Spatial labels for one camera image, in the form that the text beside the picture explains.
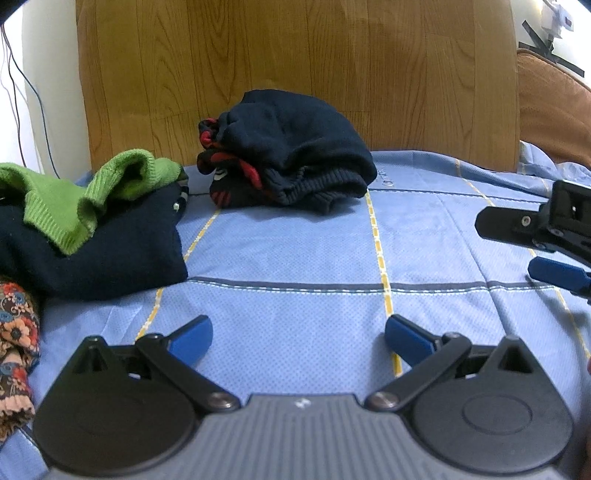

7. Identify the white wall device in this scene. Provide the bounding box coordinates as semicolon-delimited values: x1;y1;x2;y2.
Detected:
538;0;577;34

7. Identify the wooden headboard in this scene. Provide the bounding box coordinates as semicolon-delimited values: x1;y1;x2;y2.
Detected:
75;0;520;172

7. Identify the floral patterned garment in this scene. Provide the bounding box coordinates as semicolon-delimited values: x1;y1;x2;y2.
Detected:
0;274;42;444

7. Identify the navy red white patterned sweater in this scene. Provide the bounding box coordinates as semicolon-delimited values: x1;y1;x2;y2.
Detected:
196;89;379;217

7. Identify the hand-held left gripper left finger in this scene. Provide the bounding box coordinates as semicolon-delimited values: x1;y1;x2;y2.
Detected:
65;315;242;412

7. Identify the blue checked bed sheet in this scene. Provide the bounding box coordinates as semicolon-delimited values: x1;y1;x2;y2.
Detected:
0;141;591;480

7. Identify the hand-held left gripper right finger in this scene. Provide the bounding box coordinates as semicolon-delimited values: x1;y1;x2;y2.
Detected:
365;314;539;412

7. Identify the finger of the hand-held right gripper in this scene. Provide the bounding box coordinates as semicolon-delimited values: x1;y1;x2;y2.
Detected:
475;205;552;246
526;256;591;303

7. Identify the navy and green knit garment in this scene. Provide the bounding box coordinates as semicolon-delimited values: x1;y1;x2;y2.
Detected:
0;148;190;302

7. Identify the thin wall cable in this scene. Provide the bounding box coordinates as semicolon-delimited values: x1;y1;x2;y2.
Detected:
0;21;61;178

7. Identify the brown cushion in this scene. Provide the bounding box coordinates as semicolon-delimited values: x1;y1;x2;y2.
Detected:
516;47;591;168

